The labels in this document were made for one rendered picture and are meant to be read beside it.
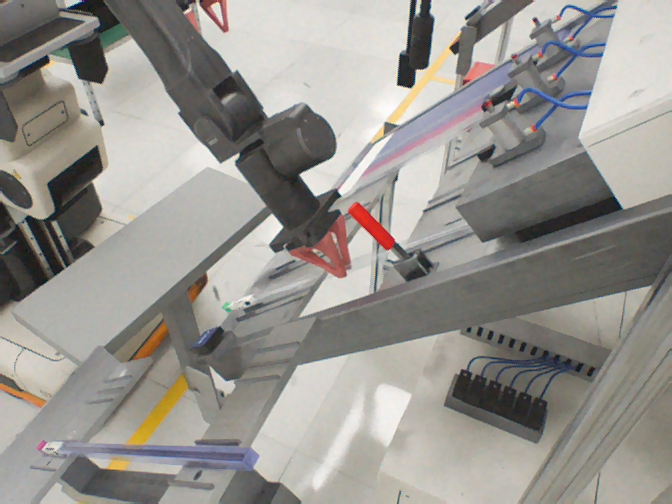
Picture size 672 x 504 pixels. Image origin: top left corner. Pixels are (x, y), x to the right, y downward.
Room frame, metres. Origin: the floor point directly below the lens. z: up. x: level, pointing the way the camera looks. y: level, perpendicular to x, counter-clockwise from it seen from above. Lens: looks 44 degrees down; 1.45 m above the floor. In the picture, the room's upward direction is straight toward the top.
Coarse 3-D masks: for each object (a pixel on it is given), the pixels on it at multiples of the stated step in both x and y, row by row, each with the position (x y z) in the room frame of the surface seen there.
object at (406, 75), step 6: (402, 54) 0.66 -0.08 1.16; (408, 54) 0.66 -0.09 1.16; (402, 60) 0.66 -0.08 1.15; (408, 60) 0.65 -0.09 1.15; (402, 66) 0.66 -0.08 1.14; (408, 66) 0.65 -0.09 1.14; (402, 72) 0.66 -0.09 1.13; (408, 72) 0.65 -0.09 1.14; (414, 72) 0.65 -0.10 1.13; (402, 78) 0.66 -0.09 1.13; (408, 78) 0.65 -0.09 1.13; (414, 78) 0.66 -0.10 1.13; (402, 84) 0.65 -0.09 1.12; (408, 84) 0.65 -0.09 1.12; (414, 84) 0.66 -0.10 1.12
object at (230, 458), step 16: (64, 448) 0.31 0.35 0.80; (80, 448) 0.29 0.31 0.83; (96, 448) 0.28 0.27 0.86; (112, 448) 0.27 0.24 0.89; (128, 448) 0.25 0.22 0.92; (144, 448) 0.24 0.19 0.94; (160, 448) 0.23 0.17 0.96; (176, 448) 0.22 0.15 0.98; (192, 448) 0.21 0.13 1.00; (208, 448) 0.21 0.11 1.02; (224, 448) 0.20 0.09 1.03; (240, 448) 0.19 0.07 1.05; (176, 464) 0.21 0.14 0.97; (192, 464) 0.20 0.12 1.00; (208, 464) 0.19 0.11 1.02; (224, 464) 0.19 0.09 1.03; (240, 464) 0.18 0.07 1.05
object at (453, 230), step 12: (444, 228) 0.45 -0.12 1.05; (456, 228) 0.44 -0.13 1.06; (468, 228) 0.43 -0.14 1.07; (408, 240) 0.47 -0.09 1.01; (420, 240) 0.45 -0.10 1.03; (432, 240) 0.45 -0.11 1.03; (444, 240) 0.44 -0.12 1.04; (372, 252) 0.49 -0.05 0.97; (384, 252) 0.47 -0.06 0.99; (348, 264) 0.49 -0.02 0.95; (360, 264) 0.48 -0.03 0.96; (312, 276) 0.52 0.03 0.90; (324, 276) 0.51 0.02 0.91; (276, 288) 0.55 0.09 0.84; (288, 288) 0.53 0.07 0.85; (300, 288) 0.52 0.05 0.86; (252, 300) 0.56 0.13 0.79; (264, 300) 0.55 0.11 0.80; (228, 312) 0.59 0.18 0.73
